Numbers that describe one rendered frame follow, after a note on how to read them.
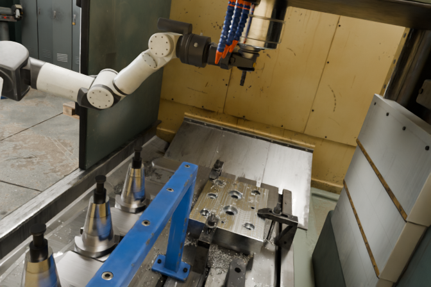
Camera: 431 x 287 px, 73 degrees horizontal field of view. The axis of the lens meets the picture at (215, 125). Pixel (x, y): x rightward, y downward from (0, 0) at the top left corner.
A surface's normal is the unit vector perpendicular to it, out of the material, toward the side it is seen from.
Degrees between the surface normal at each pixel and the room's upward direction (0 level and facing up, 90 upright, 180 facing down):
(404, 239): 90
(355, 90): 90
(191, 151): 24
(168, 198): 0
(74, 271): 0
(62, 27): 91
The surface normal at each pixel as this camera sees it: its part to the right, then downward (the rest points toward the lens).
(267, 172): 0.07, -0.72
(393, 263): -0.23, 0.31
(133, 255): 0.18, -0.92
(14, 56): 0.39, -0.62
